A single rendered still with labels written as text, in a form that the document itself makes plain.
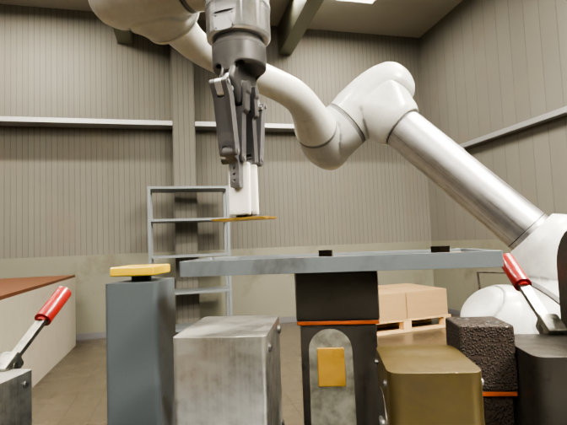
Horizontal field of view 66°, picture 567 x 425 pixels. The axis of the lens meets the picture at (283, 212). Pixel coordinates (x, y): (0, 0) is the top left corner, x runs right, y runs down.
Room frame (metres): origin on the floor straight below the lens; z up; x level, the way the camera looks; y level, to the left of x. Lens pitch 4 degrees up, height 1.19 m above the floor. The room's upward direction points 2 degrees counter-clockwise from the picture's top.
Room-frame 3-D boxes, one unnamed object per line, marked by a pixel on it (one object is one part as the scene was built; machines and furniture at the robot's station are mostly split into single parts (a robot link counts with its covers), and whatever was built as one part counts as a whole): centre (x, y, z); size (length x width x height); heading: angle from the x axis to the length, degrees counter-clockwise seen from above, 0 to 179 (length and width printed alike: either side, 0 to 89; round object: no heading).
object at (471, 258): (0.57, -0.06, 1.16); 0.37 x 0.14 x 0.02; 85
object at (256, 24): (0.59, 0.05, 1.49); 0.09 x 0.09 x 0.06
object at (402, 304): (5.94, -1.34, 0.25); 1.41 x 1.05 x 0.49; 104
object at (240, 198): (0.58, 0.06, 1.26); 0.03 x 0.01 x 0.07; 69
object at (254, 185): (0.60, 0.05, 1.26); 0.03 x 0.01 x 0.07; 69
